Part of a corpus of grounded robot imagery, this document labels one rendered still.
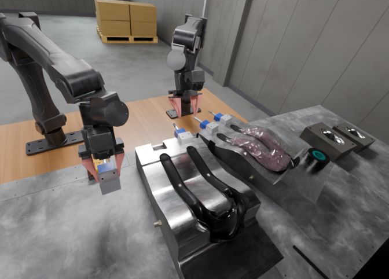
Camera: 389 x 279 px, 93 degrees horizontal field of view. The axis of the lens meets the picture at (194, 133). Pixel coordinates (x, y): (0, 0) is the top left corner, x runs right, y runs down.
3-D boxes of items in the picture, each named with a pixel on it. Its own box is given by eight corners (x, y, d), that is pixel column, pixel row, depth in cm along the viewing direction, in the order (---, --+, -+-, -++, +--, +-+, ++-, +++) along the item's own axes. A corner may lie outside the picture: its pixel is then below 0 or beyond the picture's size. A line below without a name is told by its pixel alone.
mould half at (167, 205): (136, 163, 73) (134, 138, 64) (193, 147, 85) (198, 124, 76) (196, 325, 42) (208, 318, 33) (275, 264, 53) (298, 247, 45)
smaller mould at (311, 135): (298, 136, 103) (305, 127, 99) (314, 131, 110) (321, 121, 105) (332, 162, 91) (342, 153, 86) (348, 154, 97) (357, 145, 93)
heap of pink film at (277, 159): (221, 142, 81) (226, 128, 76) (243, 127, 92) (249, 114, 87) (276, 181, 69) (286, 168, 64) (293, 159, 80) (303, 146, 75)
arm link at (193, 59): (190, 103, 95) (202, 32, 79) (177, 101, 95) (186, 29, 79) (191, 99, 100) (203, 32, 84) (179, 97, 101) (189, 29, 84)
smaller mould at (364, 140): (327, 134, 110) (333, 125, 106) (338, 129, 115) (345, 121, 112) (356, 153, 99) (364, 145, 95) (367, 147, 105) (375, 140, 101)
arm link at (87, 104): (116, 125, 46) (111, 97, 44) (94, 131, 42) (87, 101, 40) (102, 123, 50) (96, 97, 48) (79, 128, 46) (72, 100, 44)
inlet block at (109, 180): (95, 160, 59) (91, 148, 55) (112, 155, 61) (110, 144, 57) (102, 195, 51) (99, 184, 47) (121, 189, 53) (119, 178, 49)
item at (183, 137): (168, 129, 82) (168, 119, 78) (178, 127, 84) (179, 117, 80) (180, 149, 74) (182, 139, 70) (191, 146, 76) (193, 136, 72)
